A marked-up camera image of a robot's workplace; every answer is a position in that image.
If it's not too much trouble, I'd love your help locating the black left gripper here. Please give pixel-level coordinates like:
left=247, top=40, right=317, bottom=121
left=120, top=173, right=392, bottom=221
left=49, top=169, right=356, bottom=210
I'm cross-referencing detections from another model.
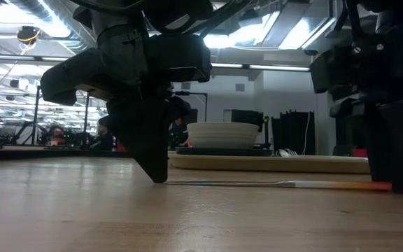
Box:
left=40, top=20, right=212, bottom=183

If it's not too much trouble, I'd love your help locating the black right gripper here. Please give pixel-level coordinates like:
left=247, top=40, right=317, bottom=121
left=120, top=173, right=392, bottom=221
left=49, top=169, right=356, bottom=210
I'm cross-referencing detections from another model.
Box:
left=309, top=0, right=403, bottom=194

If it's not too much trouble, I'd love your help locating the dark teal plate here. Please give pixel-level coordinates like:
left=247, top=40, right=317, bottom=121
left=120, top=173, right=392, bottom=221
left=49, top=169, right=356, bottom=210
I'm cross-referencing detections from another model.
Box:
left=175, top=146, right=274, bottom=158

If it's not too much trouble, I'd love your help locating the knife with orange handle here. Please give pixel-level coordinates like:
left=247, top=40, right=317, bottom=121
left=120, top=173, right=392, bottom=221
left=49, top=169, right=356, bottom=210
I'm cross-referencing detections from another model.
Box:
left=164, top=179, right=393, bottom=193

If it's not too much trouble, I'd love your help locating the white ribbed bowl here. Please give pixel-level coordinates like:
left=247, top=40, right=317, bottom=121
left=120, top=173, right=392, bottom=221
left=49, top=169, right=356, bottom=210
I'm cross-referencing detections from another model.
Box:
left=186, top=121, right=260, bottom=150

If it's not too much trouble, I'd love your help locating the beige plastic tray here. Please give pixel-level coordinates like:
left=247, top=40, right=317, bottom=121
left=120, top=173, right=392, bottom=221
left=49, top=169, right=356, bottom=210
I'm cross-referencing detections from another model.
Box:
left=168, top=153, right=371, bottom=175

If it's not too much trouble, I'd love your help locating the person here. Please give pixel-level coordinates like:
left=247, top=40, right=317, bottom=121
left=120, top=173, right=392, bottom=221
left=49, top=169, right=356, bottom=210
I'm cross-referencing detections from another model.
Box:
left=94, top=120, right=117, bottom=152
left=169, top=117, right=192, bottom=150

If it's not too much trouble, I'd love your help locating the long ceiling light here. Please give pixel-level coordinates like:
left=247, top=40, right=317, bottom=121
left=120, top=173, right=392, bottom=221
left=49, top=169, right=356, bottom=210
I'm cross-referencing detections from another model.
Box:
left=211, top=62, right=311, bottom=73

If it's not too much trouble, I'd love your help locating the black ceiling dome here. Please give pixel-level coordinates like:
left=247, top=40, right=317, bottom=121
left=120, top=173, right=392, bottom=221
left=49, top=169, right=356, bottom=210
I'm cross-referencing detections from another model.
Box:
left=16, top=25, right=42, bottom=46

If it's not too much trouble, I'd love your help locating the black frame stand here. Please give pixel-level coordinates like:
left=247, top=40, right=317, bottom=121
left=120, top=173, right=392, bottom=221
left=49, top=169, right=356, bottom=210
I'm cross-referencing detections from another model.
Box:
left=31, top=85, right=90, bottom=145
left=173, top=90, right=208, bottom=123

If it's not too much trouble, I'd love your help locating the black wall monitor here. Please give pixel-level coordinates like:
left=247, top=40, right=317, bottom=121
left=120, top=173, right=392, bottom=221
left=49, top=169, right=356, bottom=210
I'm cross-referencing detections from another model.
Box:
left=231, top=109, right=264, bottom=132

